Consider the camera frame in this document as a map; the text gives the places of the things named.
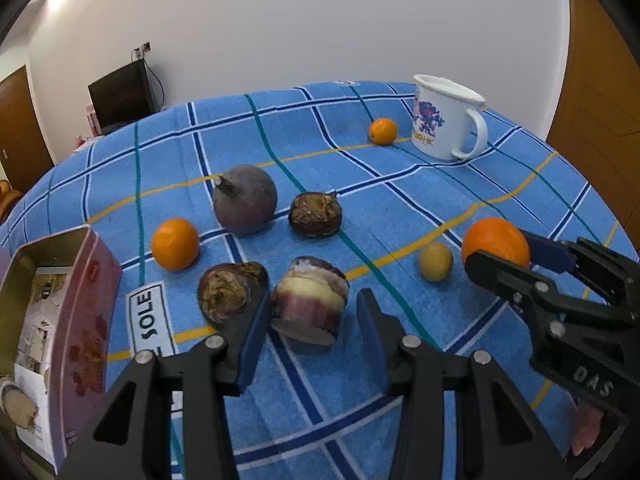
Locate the dark cut fruit half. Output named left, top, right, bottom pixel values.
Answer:
left=197, top=261, right=269, bottom=332
left=288, top=191, right=343, bottom=239

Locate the white printed enamel mug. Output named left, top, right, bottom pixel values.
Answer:
left=411, top=74, right=488, bottom=161

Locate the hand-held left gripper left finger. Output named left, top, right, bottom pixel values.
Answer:
left=60, top=286, right=273, bottom=480

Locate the small yellow round fruit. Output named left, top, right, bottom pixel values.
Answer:
left=419, top=241, right=454, bottom=282

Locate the orange sofa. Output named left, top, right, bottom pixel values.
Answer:
left=0, top=180, right=22, bottom=222

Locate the striped cream cut fruit piece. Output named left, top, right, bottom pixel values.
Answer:
left=270, top=256, right=350, bottom=347

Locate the black television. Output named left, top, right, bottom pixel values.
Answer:
left=88, top=60, right=157, bottom=135

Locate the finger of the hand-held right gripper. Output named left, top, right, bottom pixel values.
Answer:
left=465, top=250, right=640, bottom=357
left=520, top=230, right=640, bottom=307

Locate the brown wooden door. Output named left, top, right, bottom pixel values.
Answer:
left=0, top=65, right=55, bottom=196

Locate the light wooden door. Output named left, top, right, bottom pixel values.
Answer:
left=545, top=0, right=640, bottom=261

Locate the whole purple round fruit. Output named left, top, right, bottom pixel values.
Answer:
left=212, top=164, right=279, bottom=237

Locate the small orange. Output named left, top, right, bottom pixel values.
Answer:
left=151, top=217, right=201, bottom=272
left=369, top=117, right=399, bottom=146

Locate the pink metal tin box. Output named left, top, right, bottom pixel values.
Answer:
left=0, top=225, right=123, bottom=477

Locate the person's right hand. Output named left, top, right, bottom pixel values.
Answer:
left=571, top=404, right=604, bottom=457

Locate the large orange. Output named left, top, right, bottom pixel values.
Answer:
left=461, top=217, right=531, bottom=277

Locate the printed paper liner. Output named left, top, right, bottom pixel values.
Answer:
left=14, top=265, right=82, bottom=461

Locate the black power cable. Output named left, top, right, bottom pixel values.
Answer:
left=144, top=57, right=167, bottom=111

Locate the blue plaid blanket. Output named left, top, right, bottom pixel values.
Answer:
left=0, top=80, right=640, bottom=480

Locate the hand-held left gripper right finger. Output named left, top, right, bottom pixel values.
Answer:
left=356, top=287, right=571, bottom=480

